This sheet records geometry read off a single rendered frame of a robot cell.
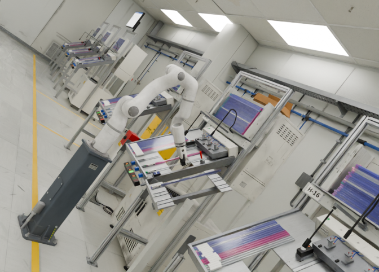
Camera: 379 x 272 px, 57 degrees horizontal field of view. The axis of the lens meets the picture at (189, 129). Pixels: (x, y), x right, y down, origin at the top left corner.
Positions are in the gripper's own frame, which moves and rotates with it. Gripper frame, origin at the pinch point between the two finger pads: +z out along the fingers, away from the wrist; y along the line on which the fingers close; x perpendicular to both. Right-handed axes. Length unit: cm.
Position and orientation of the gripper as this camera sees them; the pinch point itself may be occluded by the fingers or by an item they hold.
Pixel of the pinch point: (183, 162)
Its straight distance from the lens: 267.2
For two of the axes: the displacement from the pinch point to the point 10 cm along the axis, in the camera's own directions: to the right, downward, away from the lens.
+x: -9.2, 2.6, -3.1
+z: 1.2, 9.1, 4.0
